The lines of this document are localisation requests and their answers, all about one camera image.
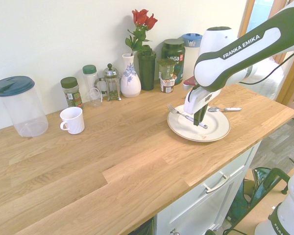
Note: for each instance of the glass French press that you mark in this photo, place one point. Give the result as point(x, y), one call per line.
point(112, 83)

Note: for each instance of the white vase with blue print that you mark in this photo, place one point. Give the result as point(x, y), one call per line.
point(130, 80)

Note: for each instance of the clear bottle with green lid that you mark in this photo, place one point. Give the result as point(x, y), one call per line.
point(90, 78)

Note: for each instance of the white cushioned furniture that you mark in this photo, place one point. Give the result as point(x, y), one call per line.
point(269, 85)

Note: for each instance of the wooden door frame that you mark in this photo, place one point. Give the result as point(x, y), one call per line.
point(290, 80)

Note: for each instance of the white ceramic mug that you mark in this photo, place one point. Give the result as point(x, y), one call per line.
point(73, 121)

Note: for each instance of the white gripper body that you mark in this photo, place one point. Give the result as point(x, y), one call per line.
point(194, 101)

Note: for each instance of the red roses with green leaves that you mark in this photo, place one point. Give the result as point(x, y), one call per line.
point(139, 27)

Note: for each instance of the dark green shaker bottle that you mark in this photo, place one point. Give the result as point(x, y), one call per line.
point(146, 71)

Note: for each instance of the green shopping bag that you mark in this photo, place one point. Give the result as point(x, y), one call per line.
point(242, 203)

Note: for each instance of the dark green Vega protein tub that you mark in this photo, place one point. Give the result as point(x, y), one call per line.
point(172, 50)

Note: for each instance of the clear pitcher with blue lid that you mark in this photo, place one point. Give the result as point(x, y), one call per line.
point(192, 40)

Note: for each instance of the silver cabinet knob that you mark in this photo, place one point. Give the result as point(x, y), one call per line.
point(174, 231)

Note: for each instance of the silver metal spoon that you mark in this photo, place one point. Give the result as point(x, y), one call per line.
point(213, 109)

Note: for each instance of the clear container with blue lid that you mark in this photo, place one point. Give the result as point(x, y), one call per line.
point(22, 107)

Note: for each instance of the brown and white yogurt cup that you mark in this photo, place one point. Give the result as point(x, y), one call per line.
point(167, 85)

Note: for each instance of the silver metal fork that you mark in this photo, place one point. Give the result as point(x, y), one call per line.
point(176, 111)

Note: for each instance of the coffee jar with green lid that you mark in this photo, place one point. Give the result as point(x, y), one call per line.
point(72, 95)

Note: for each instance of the red and white kitchen tool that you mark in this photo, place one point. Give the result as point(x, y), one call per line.
point(187, 84)

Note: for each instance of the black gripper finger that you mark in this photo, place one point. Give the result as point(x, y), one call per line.
point(205, 110)
point(198, 118)

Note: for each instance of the small clear plastic cup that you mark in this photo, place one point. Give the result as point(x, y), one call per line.
point(95, 98)

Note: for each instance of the white plate with gold rim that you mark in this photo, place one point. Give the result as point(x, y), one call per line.
point(183, 127)

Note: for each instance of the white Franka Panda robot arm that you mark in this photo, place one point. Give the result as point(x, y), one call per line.
point(235, 58)

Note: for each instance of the yogurt cup with green lid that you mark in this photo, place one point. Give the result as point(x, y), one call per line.
point(166, 69)

